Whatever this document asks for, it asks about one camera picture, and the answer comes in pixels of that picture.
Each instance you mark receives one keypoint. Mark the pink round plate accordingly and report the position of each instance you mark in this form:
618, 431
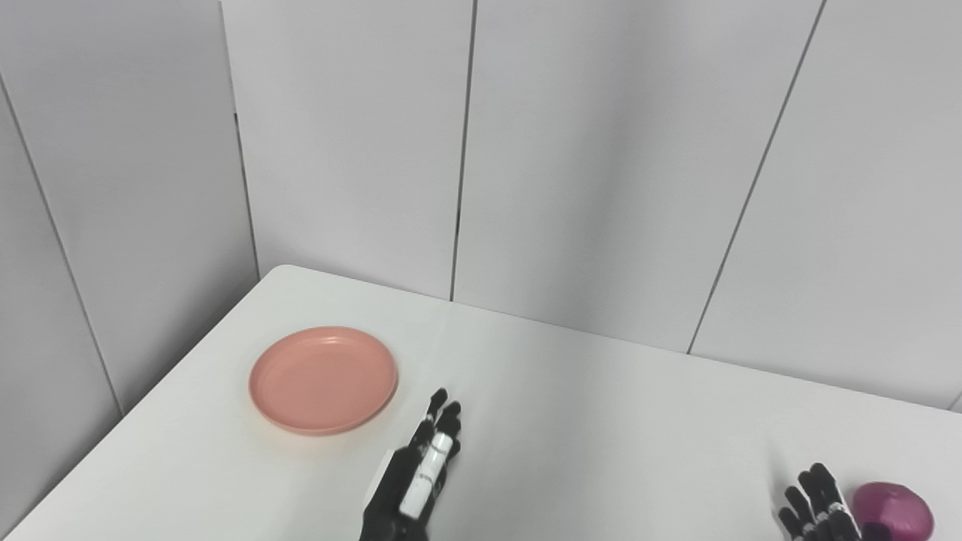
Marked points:
323, 379

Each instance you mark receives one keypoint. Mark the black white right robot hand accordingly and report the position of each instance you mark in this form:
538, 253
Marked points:
823, 518

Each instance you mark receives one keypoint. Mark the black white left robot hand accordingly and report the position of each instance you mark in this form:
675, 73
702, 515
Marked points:
398, 503

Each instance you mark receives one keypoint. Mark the purple red onion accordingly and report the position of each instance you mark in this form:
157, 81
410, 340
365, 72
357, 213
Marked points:
896, 515

